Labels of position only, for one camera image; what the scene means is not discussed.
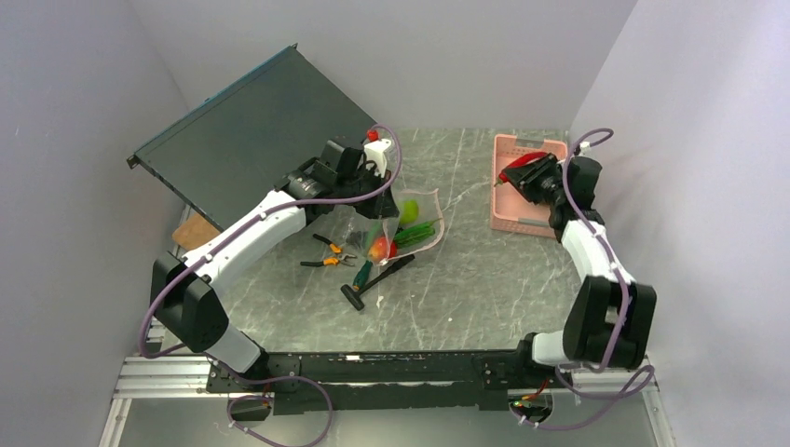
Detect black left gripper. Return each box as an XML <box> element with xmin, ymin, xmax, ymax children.
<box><xmin>335</xmin><ymin>165</ymin><xmax>400</xmax><ymax>220</ymax></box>

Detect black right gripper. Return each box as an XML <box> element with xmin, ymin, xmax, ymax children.
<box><xmin>502</xmin><ymin>154</ymin><xmax>567</xmax><ymax>206</ymax></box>

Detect red chili pepper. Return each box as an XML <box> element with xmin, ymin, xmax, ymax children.
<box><xmin>495</xmin><ymin>152</ymin><xmax>547</xmax><ymax>185</ymax></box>

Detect green lime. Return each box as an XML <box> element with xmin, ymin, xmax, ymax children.
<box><xmin>399</xmin><ymin>199</ymin><xmax>420</xmax><ymax>227</ymax></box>

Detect clear zip top bag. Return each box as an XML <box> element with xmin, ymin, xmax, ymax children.
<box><xmin>344</xmin><ymin>188</ymin><xmax>445</xmax><ymax>265</ymax></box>

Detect green cucumber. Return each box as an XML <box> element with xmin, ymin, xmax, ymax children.
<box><xmin>392</xmin><ymin>219</ymin><xmax>442</xmax><ymax>249</ymax></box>

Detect red tomato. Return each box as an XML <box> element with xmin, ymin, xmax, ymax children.
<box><xmin>368</xmin><ymin>237</ymin><xmax>398</xmax><ymax>263</ymax></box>

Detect green chili pepper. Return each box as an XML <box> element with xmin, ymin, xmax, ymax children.
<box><xmin>361</xmin><ymin>221</ymin><xmax>384</xmax><ymax>251</ymax></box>

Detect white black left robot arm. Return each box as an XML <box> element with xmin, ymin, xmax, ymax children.
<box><xmin>145</xmin><ymin>137</ymin><xmax>402</xmax><ymax>391</ymax></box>

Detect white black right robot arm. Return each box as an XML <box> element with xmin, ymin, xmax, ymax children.
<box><xmin>497</xmin><ymin>154</ymin><xmax>657</xmax><ymax>386</ymax></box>

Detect pink plastic basket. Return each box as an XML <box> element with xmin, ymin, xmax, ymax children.
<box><xmin>490</xmin><ymin>134</ymin><xmax>569</xmax><ymax>239</ymax></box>

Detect black hammer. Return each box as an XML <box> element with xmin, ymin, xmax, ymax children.
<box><xmin>340</xmin><ymin>254</ymin><xmax>415</xmax><ymax>311</ymax></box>

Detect wooden block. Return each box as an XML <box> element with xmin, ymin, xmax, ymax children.
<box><xmin>171</xmin><ymin>214</ymin><xmax>221</xmax><ymax>251</ymax></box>

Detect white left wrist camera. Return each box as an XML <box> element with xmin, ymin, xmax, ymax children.
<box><xmin>363</xmin><ymin>129</ymin><xmax>394</xmax><ymax>178</ymax></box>

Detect orange handled pliers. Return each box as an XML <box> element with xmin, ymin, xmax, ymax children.
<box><xmin>299</xmin><ymin>234</ymin><xmax>357</xmax><ymax>268</ymax></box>

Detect green handled screwdriver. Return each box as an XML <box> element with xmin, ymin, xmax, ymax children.
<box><xmin>350</xmin><ymin>260</ymin><xmax>374</xmax><ymax>291</ymax></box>

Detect dark flat network switch box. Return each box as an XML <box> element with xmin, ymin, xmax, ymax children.
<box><xmin>127</xmin><ymin>45</ymin><xmax>375</xmax><ymax>230</ymax></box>

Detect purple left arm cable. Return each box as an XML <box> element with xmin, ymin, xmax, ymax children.
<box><xmin>136</xmin><ymin>123</ymin><xmax>403</xmax><ymax>447</ymax></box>

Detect aluminium frame rail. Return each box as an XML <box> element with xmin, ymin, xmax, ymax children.
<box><xmin>99</xmin><ymin>356</ymin><xmax>211</xmax><ymax>447</ymax></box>

